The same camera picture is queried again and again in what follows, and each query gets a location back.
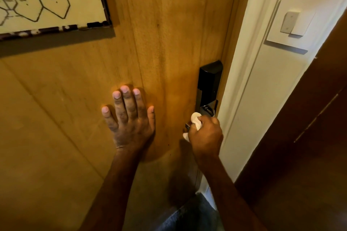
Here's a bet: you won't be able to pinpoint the white light switch plate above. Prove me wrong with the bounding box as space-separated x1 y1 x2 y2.
266 0 343 51

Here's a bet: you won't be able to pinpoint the person's right hand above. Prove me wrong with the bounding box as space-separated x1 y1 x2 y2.
188 115 224 160

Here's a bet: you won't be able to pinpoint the person's left forearm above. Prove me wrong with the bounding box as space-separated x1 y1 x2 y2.
78 147 141 231

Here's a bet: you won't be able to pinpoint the light brown wooden door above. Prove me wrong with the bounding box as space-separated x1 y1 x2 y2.
0 0 257 231

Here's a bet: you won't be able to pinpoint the person's blue trousers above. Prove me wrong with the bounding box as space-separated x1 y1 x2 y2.
156 193 223 231

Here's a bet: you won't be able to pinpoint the white wipe cloth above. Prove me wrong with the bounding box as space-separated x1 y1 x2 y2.
183 112 203 142

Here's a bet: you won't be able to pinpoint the silver door handle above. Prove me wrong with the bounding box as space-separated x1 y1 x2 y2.
185 104 217 131

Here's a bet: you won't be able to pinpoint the person's right forearm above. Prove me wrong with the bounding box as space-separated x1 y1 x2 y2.
195 153 267 231

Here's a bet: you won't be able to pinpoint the black door lock body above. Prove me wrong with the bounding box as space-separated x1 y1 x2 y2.
194 60 224 118

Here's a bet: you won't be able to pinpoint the framed floor plan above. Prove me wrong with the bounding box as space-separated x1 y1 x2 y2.
0 0 113 41

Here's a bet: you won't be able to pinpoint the person's left hand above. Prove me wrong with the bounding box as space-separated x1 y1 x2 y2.
101 85 156 154

